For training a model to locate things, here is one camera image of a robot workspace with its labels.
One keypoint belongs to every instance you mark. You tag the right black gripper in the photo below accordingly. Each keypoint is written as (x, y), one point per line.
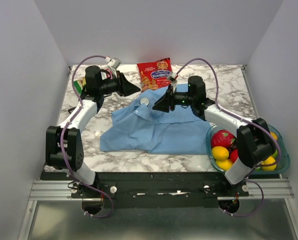
(163, 103)

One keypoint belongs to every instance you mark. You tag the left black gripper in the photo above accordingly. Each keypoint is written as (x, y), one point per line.
(124, 87)

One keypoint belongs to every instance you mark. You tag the light blue shirt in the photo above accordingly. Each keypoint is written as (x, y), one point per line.
(139, 127)

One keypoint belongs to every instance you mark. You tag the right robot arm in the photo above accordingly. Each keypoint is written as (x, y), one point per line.
(253, 138)

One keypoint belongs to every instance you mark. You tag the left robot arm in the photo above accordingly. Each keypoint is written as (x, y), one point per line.
(64, 145)

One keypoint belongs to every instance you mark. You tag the red candy bag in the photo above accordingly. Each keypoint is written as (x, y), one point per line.
(153, 75)

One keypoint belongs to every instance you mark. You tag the green chips bag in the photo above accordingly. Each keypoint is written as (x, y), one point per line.
(81, 82)

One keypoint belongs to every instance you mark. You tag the red dragon fruit toy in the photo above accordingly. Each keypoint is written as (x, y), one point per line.
(222, 138)

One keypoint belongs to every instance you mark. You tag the yellow lemon upper left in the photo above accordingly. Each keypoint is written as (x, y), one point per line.
(220, 153)

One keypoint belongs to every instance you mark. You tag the yellow lemon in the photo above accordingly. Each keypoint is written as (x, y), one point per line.
(220, 153)
(269, 164)
(274, 135)
(224, 164)

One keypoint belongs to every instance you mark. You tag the red apple toy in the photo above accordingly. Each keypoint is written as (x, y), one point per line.
(234, 156)

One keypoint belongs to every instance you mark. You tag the yellow lemon lower left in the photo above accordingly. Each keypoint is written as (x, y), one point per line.
(224, 164)

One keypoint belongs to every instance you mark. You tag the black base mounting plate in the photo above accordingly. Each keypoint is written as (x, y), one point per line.
(130, 190)

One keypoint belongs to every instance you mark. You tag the yellow lemon back right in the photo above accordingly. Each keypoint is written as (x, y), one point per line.
(274, 135)

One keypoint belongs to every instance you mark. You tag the yellow lemon front right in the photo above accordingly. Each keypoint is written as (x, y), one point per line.
(269, 164)

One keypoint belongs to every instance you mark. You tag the green lime upper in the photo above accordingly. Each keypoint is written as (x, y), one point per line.
(275, 154)

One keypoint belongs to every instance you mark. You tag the teal plastic fruit container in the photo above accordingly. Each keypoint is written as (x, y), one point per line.
(282, 165)

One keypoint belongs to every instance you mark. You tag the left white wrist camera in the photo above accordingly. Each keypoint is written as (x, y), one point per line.
(113, 64)

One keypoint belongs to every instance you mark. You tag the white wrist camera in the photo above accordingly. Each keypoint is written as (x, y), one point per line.
(113, 64)
(172, 77)

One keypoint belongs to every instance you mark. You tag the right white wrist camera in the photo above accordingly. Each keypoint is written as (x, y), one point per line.
(172, 77)

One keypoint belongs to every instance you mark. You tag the aluminium rail frame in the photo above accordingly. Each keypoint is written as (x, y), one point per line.
(52, 214)

